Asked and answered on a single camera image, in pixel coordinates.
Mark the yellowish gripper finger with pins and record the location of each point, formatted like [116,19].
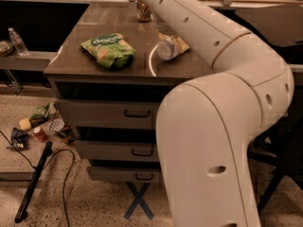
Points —
[180,44]

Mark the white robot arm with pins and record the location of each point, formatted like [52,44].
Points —
[204,125]

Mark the orange can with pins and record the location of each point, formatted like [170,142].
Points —
[144,12]

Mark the clear water bottle on shelf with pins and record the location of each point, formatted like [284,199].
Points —
[18,42]

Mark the red can on floor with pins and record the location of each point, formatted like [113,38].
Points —
[40,134]

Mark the green chip bag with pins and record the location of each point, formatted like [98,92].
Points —
[110,50]

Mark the grey drawer cabinet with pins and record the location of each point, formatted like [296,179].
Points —
[74,73]

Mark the top drawer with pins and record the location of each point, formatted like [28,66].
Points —
[108,114]

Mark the drawer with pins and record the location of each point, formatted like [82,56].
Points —
[121,174]
[108,114]
[117,151]

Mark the middle drawer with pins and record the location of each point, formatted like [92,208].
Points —
[117,151]

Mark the dark snack bag on floor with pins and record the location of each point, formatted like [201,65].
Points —
[67,135]

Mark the black office chair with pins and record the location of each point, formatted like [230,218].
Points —
[283,143]

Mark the bottom drawer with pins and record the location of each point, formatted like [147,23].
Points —
[121,174]

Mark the green bag on floor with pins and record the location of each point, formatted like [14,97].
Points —
[40,115]

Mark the bowl on left shelf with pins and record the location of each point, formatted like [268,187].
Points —
[6,48]

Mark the yellow sponge on floor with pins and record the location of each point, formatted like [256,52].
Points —
[25,124]

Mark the blue snack bag on floor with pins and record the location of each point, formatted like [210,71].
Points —
[18,139]

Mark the black bar on floor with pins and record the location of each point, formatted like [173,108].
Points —
[22,211]

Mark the wire basket on floor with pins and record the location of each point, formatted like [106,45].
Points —
[56,123]

